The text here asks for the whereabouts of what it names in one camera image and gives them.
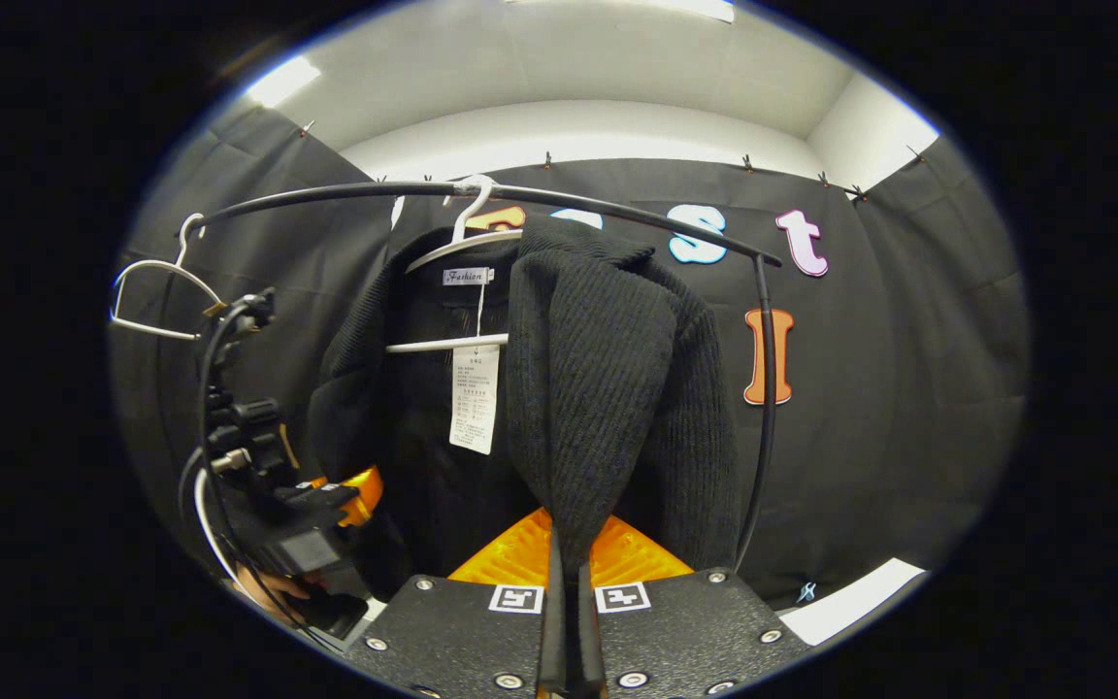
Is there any black backdrop cloth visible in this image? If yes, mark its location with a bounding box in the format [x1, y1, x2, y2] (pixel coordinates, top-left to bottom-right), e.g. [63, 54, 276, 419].
[111, 102, 1031, 613]

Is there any black clothes rack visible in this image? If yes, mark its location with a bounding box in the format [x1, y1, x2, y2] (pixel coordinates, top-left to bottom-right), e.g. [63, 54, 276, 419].
[176, 178, 785, 574]

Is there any white paper garment tag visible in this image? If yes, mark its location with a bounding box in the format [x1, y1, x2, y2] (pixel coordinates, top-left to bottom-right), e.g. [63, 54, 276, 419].
[449, 345, 502, 455]

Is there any small ceiling light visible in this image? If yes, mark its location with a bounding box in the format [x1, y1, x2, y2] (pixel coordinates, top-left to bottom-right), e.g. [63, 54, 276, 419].
[247, 55, 322, 108]

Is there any black knit jacket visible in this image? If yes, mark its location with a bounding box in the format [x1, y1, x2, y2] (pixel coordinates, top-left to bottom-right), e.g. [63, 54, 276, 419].
[307, 216, 744, 603]

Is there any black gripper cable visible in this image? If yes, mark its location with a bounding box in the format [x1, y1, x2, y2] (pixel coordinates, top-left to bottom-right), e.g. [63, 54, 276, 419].
[194, 291, 274, 608]

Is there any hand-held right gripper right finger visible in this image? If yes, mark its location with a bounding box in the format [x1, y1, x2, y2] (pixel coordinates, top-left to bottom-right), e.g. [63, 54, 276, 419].
[574, 513, 814, 699]

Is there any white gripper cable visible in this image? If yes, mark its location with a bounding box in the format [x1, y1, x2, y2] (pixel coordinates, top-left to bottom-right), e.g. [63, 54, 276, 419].
[190, 468, 245, 588]

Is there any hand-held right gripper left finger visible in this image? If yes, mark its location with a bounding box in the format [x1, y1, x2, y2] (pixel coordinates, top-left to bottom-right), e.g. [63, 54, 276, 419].
[344, 505, 570, 699]

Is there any long ceiling light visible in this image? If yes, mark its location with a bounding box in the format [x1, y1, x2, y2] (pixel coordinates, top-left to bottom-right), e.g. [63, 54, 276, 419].
[510, 0, 737, 23]

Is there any white plastic clothes hanger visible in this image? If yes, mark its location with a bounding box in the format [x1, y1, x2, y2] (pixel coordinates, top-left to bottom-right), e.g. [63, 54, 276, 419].
[110, 214, 225, 341]
[386, 175, 526, 355]

